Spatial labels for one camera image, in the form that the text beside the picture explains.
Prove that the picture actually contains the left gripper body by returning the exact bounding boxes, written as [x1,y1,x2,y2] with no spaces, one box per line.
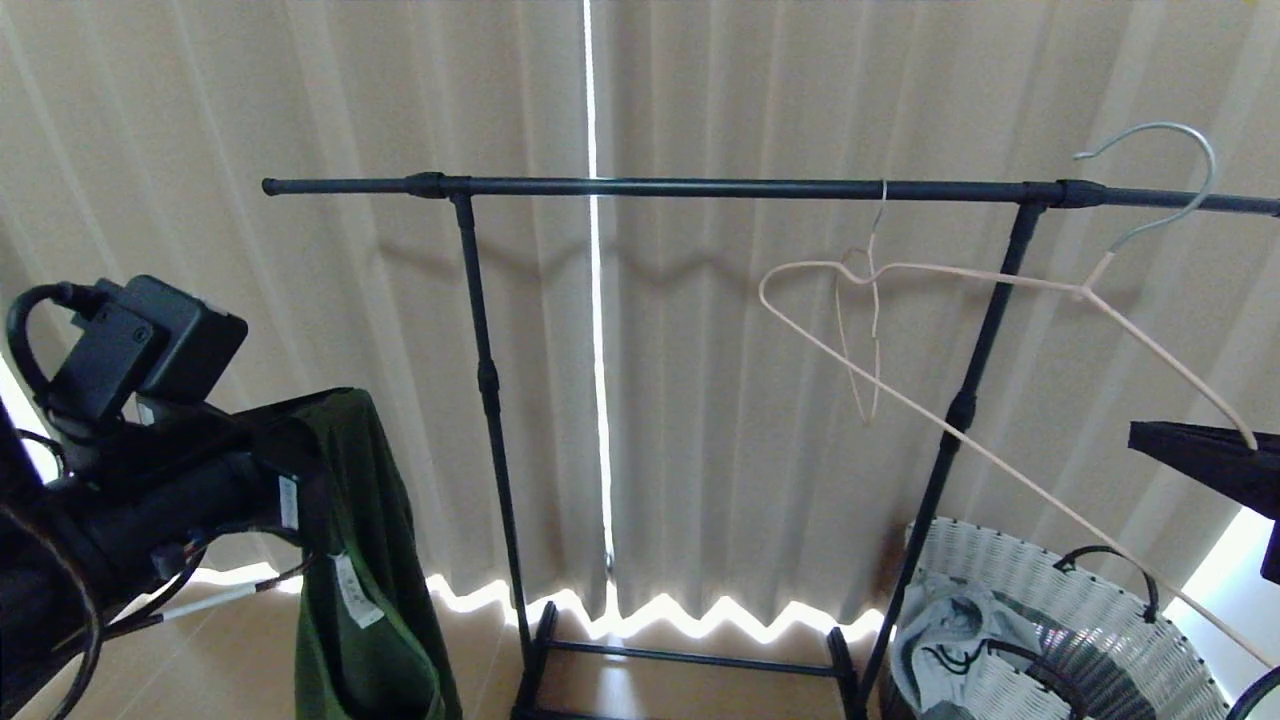
[85,392,336,576]

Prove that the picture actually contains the green short-sleeved shirt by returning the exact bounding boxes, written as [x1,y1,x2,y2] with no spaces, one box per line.
[290,388,463,720]

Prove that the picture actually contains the pink clothes hanger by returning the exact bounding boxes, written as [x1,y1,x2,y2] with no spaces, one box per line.
[758,122,1280,669]
[836,180,889,426]

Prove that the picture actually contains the black clothes rack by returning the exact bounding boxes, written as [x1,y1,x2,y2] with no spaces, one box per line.
[262,172,1280,720]

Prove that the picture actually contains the white laundry basket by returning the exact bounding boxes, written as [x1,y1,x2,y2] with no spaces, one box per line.
[880,515,1233,720]

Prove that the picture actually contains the pale grey garment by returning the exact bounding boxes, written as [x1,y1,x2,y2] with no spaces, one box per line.
[892,572,1051,720]

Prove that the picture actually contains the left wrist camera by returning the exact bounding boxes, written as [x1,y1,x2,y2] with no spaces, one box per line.
[45,275,249,423]

